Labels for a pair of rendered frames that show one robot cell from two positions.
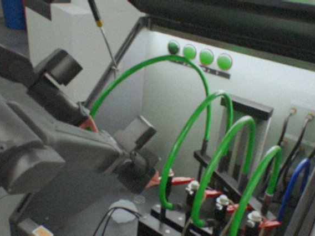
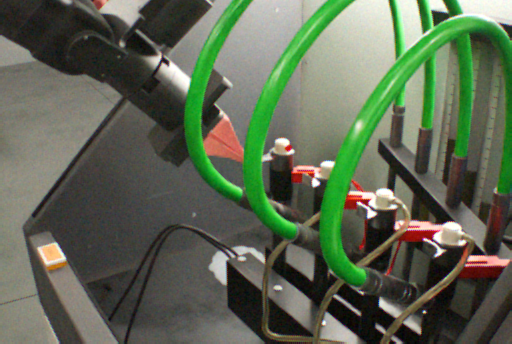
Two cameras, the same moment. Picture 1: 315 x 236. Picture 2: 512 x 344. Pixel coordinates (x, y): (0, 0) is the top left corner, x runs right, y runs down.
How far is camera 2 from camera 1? 44 cm
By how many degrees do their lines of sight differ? 20
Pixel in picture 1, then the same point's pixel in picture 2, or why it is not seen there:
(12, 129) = not seen: outside the picture
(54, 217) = (104, 249)
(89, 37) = not seen: hidden behind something
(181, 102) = (365, 46)
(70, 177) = (134, 178)
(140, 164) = (174, 86)
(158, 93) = (326, 36)
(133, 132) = not seen: outside the picture
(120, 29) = not seen: hidden behind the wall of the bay
